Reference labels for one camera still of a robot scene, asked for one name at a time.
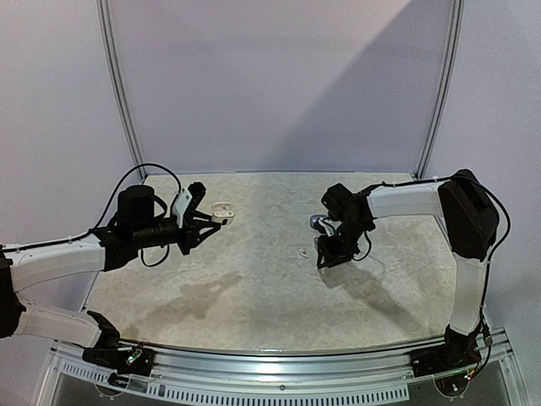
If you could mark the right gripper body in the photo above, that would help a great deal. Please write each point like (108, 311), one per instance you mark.
(332, 246)

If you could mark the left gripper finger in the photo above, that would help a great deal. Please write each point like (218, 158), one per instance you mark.
(201, 217)
(203, 233)

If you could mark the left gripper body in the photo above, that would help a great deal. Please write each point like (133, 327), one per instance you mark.
(186, 243)

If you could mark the white earbud charging case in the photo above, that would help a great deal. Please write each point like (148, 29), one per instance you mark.
(222, 213)

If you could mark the purple round charging case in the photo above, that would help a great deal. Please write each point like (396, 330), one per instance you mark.
(315, 221)

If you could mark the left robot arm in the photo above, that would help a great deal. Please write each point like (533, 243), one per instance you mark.
(142, 221)

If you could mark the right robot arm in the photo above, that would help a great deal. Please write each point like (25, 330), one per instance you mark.
(471, 214)

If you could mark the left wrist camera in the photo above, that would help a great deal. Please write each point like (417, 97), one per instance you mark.
(186, 201)

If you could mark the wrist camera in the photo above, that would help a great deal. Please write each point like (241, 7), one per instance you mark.
(186, 201)
(327, 228)

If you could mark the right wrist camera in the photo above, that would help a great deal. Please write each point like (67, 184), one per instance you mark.
(327, 228)

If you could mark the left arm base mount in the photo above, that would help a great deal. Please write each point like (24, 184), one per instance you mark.
(109, 353)

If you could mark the aluminium front rail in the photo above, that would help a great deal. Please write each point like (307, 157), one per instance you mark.
(385, 375)

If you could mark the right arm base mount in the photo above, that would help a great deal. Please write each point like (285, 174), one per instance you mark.
(456, 352)

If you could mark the left frame post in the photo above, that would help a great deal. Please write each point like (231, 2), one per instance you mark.
(118, 88)

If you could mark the frame post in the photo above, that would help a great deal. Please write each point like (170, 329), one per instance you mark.
(118, 88)
(449, 58)

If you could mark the right frame post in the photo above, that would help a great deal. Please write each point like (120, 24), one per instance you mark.
(449, 58)

